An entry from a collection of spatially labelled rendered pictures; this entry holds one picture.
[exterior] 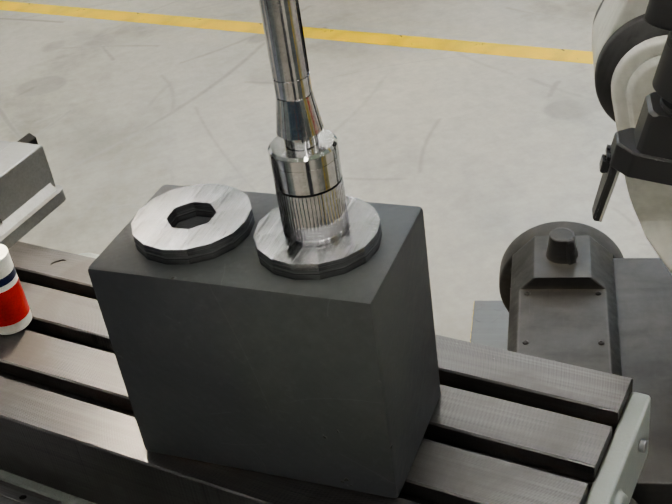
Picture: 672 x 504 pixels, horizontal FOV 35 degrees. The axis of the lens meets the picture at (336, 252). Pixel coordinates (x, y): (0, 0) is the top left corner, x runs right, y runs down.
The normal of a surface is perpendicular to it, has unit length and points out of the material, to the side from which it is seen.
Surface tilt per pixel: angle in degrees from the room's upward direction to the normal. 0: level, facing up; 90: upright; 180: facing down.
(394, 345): 90
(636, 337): 0
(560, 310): 0
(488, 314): 0
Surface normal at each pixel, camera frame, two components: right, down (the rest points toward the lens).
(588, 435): -0.13, -0.82
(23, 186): 0.90, 0.15
